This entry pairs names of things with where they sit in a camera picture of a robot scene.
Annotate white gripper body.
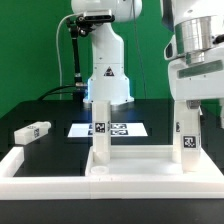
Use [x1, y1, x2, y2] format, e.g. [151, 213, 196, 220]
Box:
[168, 44, 224, 100]

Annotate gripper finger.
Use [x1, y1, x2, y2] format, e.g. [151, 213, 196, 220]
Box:
[219, 98, 224, 129]
[186, 100, 203, 125]

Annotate white desk top tray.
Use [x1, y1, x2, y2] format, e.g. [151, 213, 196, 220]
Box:
[85, 145, 222, 177]

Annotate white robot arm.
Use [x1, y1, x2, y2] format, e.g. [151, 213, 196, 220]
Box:
[71, 0, 224, 122]

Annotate sheet with fiducial markers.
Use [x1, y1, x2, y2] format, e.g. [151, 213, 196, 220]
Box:
[68, 123, 147, 137]

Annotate white U-shaped frame fence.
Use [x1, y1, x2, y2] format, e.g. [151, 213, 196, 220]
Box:
[0, 147, 224, 200]

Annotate black camera on stand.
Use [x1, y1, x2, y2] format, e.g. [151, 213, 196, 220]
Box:
[76, 9, 115, 37]

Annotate black cables at base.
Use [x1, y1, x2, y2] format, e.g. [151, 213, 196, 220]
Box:
[37, 84, 88, 102]

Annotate black camera stand pole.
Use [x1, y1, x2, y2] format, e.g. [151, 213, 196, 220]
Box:
[66, 18, 82, 87]

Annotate white cable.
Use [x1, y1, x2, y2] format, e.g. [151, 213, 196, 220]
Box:
[55, 13, 83, 100]

